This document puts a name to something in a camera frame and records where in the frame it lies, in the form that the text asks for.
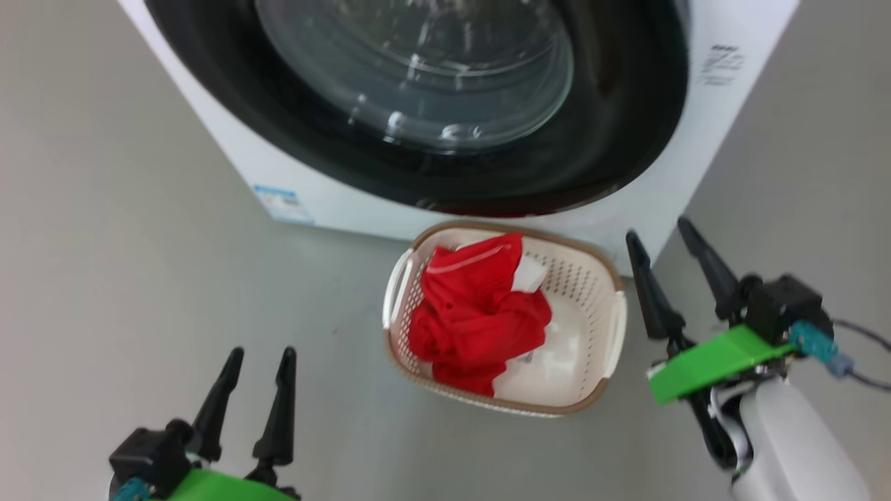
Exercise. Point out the cream laundry basket brown rim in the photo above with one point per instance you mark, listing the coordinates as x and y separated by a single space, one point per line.
585 334

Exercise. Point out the black washing machine door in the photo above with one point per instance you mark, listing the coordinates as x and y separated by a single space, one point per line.
626 125

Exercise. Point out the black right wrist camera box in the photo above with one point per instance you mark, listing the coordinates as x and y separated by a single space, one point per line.
786 306

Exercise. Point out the white front-load washing machine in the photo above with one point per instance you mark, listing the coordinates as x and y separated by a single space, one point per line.
717 153

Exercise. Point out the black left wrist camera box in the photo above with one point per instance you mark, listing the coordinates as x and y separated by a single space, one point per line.
150 452

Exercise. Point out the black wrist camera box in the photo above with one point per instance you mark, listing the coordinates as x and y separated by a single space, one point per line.
150 452
786 306

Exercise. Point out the red and white garment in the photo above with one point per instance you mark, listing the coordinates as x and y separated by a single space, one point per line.
473 313

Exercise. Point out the blue energy label sticker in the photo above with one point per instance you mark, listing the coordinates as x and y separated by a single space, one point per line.
284 204

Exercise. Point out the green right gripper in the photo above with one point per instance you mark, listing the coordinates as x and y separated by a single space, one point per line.
717 358

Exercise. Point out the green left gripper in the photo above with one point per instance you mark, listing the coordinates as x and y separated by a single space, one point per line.
223 487

